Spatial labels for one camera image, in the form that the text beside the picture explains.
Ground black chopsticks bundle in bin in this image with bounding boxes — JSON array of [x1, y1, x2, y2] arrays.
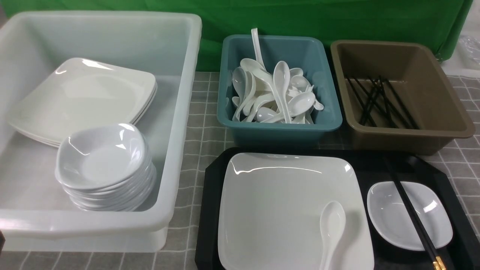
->
[[346, 75, 420, 130]]

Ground stack of white square plates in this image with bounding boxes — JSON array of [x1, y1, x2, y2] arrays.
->
[[6, 58, 158, 148]]

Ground large white square plate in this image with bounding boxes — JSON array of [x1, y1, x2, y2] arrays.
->
[[217, 153, 374, 270]]

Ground teal plastic bin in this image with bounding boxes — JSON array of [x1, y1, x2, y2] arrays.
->
[[217, 34, 343, 148]]

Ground large translucent white tub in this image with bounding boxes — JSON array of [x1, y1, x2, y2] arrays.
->
[[1, 10, 202, 253]]

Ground right white spoon in bin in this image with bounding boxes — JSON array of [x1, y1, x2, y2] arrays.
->
[[256, 92, 316, 123]]

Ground black chopstick gold tip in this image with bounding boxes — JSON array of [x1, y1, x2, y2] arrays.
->
[[382, 156, 440, 270]]

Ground green backdrop cloth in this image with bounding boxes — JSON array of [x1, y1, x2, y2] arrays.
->
[[1, 0, 473, 71]]

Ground small white sauce dish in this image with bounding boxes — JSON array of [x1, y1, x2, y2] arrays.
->
[[367, 181, 453, 251]]

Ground white soup spoon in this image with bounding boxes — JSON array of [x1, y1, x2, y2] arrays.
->
[[319, 201, 346, 270]]

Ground upright white spoon in bin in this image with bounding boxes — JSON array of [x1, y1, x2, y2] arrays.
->
[[251, 28, 266, 70]]

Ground stack of small white bowls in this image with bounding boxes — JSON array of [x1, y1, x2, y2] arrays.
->
[[54, 123, 157, 212]]

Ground brown plastic bin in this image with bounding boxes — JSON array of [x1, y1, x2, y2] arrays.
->
[[330, 40, 475, 155]]

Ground left white spoon in bin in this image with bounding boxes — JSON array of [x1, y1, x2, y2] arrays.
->
[[232, 67, 246, 122]]

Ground grey checked tablecloth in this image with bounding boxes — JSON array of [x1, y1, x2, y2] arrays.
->
[[1, 72, 479, 270]]

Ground top white spoon in bin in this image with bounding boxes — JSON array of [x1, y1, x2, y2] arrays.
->
[[273, 60, 292, 124]]

